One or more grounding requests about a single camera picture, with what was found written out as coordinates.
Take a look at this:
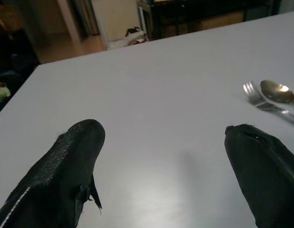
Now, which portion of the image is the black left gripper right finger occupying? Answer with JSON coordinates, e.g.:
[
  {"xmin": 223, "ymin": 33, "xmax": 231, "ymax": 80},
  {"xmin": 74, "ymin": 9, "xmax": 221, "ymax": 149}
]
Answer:
[{"xmin": 224, "ymin": 123, "xmax": 294, "ymax": 228}]

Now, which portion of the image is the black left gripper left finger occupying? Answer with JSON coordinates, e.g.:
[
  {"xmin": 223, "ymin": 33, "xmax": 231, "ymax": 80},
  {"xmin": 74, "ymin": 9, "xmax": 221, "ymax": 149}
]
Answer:
[{"xmin": 0, "ymin": 119, "xmax": 106, "ymax": 228}]

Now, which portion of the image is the silver metal fork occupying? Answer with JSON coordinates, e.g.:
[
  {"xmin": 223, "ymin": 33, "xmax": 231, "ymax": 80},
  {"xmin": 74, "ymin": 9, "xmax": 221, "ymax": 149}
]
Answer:
[{"xmin": 243, "ymin": 81, "xmax": 294, "ymax": 126}]

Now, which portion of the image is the silver metal spoon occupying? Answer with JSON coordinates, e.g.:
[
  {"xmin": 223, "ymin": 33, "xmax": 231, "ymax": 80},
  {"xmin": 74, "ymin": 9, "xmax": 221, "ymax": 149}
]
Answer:
[{"xmin": 260, "ymin": 79, "xmax": 294, "ymax": 105}]

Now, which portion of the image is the green and yellow plush toy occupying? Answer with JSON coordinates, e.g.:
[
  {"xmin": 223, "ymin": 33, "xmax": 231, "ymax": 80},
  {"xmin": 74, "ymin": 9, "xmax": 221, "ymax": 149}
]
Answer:
[{"xmin": 0, "ymin": 80, "xmax": 11, "ymax": 103}]

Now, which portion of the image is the dark sofa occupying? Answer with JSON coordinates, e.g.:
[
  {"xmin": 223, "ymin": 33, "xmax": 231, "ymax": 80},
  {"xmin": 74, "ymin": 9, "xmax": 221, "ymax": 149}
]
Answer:
[{"xmin": 0, "ymin": 0, "xmax": 40, "ymax": 117}]

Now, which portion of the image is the black and white clothes pile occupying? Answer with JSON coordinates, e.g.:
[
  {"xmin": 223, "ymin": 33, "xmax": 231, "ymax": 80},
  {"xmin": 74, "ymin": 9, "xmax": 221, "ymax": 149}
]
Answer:
[{"xmin": 124, "ymin": 27, "xmax": 147, "ymax": 45}]

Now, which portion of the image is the white cabinet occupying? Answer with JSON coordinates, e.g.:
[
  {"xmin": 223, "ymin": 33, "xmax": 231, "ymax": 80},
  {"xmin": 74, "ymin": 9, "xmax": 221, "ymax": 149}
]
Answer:
[{"xmin": 91, "ymin": 0, "xmax": 147, "ymax": 49}]

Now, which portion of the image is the dark shelving unit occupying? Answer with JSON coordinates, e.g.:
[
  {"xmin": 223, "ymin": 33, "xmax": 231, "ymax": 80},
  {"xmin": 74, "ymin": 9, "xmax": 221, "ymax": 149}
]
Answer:
[{"xmin": 137, "ymin": 0, "xmax": 281, "ymax": 40}]

